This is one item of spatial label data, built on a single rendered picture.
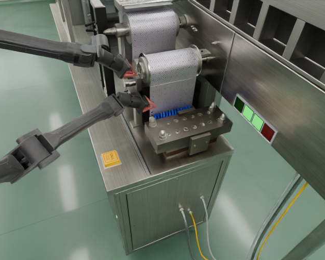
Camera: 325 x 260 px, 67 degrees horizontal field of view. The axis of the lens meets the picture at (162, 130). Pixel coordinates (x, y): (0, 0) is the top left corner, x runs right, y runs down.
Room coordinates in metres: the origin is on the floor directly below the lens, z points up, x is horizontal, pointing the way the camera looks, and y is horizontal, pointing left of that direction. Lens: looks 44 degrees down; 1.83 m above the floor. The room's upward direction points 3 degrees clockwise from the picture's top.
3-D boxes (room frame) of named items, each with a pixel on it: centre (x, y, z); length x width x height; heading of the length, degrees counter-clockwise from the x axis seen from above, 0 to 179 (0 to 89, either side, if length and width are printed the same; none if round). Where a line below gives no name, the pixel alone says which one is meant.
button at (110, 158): (0.73, 0.24, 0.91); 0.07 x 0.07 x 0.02; 25
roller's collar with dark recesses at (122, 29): (1.19, 0.22, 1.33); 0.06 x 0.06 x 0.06; 25
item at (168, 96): (0.97, -0.04, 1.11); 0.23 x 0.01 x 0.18; 115
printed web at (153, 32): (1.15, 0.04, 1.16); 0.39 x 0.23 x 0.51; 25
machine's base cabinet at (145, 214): (1.85, 0.45, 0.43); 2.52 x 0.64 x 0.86; 25
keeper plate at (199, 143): (0.80, -0.18, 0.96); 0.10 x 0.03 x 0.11; 115
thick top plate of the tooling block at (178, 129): (0.88, -0.13, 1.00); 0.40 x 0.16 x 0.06; 115
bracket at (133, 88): (0.99, 0.15, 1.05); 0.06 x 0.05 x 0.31; 115
